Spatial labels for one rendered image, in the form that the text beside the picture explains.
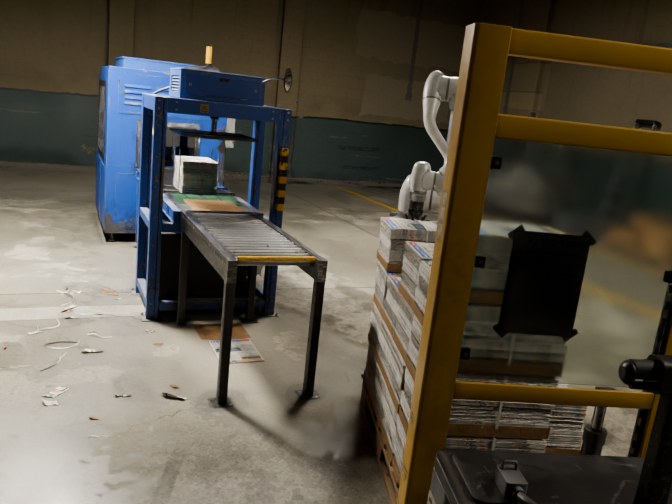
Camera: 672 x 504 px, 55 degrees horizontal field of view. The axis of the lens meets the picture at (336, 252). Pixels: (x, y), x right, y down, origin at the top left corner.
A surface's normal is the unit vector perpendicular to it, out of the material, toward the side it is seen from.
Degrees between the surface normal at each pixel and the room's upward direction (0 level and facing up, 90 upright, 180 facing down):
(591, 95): 90
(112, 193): 90
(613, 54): 90
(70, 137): 90
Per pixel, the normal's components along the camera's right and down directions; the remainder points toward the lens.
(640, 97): -0.91, 0.00
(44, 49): 0.40, 0.25
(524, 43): 0.10, 0.24
